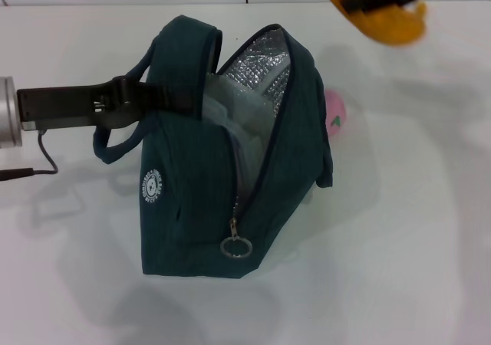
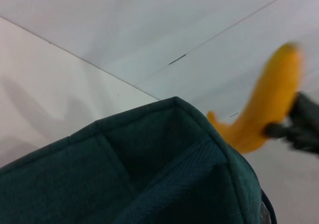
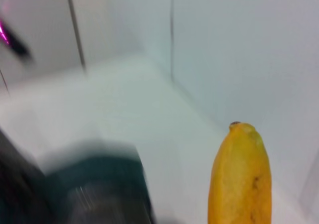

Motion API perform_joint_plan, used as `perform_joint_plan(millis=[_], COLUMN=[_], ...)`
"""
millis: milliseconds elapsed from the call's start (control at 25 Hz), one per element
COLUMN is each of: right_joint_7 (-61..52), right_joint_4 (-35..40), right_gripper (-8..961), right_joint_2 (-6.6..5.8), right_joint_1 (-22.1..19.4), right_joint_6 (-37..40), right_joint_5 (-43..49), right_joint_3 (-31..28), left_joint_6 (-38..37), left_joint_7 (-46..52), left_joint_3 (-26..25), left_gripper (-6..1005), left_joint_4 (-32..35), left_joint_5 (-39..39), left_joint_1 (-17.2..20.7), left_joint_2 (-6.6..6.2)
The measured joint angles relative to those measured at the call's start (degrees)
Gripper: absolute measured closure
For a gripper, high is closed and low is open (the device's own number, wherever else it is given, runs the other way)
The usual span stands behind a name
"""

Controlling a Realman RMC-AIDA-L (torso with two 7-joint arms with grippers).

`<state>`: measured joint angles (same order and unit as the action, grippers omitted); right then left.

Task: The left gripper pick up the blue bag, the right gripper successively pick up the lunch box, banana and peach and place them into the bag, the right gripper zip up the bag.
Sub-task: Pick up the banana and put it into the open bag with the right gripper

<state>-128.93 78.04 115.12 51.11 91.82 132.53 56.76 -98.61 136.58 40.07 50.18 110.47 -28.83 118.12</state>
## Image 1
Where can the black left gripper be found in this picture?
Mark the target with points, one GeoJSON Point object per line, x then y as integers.
{"type": "Point", "coordinates": [57, 105]}

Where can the pink peach toy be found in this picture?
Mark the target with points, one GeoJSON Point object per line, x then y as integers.
{"type": "Point", "coordinates": [335, 107]}

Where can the yellow banana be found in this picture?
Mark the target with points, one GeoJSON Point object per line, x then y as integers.
{"type": "Point", "coordinates": [387, 27]}

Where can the dark teal insulated lunch bag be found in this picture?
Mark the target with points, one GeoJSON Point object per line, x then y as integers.
{"type": "Point", "coordinates": [184, 188]}

